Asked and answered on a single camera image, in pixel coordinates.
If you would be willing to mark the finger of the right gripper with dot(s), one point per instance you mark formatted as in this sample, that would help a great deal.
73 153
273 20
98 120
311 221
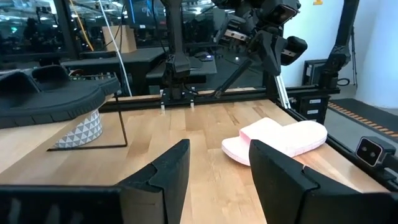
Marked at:
264 46
279 53

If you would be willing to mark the white triangle pattern plant pot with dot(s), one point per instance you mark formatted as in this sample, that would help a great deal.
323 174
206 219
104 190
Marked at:
84 130

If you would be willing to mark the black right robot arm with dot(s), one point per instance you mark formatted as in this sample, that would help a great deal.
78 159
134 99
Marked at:
175 37

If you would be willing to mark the wooden shelf black metal legs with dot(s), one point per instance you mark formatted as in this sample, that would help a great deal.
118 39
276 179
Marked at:
31 140

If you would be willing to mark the black mat orange stripes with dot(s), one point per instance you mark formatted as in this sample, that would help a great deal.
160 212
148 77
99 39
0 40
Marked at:
363 119

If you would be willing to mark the black table-level camera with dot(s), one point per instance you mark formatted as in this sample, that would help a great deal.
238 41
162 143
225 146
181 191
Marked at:
370 151

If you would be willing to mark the black controller box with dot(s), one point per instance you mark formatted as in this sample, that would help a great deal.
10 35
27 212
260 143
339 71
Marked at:
314 109

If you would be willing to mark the black slide sandal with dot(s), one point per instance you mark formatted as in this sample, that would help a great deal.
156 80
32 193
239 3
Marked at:
46 105
49 76

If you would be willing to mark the black aluminium table frame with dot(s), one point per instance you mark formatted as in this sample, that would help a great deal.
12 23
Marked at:
248 93

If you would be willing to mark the black background robot arm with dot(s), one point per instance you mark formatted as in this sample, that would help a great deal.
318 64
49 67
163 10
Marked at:
339 56

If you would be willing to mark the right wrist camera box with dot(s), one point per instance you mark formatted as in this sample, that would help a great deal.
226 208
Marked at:
280 12

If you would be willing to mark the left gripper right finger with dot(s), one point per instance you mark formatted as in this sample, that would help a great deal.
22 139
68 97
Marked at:
280 193

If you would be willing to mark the monitor with blue screen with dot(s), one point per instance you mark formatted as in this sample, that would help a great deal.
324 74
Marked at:
140 15

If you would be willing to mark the pink slide sandal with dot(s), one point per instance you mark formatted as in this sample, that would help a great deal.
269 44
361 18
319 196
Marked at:
280 133

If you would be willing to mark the silver metal bracket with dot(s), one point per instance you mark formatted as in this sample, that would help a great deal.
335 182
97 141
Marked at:
282 91

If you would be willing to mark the brown cardboard box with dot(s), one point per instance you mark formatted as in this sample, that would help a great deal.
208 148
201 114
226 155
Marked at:
119 39

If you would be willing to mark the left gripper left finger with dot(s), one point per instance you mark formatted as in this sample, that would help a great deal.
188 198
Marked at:
168 186

